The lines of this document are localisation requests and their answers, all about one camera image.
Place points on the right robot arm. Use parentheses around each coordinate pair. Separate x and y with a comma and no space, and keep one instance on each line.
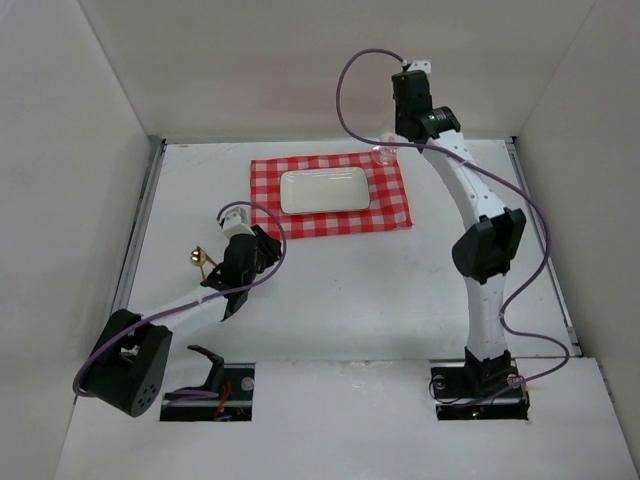
(484,253)

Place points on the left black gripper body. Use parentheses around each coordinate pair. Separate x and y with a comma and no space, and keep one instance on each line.
(220,279)

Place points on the white rectangular plate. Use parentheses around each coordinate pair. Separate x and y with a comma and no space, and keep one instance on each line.
(326,190)

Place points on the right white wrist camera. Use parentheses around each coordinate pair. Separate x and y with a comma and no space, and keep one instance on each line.
(420,65)

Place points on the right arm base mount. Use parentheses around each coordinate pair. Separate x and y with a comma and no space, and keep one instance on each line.
(456,398)

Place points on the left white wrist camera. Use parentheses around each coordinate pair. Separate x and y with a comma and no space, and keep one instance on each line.
(234,221)

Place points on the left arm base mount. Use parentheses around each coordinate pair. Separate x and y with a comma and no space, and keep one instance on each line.
(226,395)

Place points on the clear wine glass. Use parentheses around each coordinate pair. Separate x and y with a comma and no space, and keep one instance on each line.
(385,155)

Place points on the gold spoon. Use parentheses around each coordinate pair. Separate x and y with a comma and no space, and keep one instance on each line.
(199,258)

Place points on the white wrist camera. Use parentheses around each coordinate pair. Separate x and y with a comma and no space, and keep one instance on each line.
(234,221)
(420,65)

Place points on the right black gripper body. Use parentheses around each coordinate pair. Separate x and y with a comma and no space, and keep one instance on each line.
(410,85)

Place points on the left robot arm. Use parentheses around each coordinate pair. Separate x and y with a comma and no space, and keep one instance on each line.
(126,367)

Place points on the red white checkered cloth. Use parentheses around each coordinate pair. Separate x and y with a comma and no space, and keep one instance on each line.
(388,210)

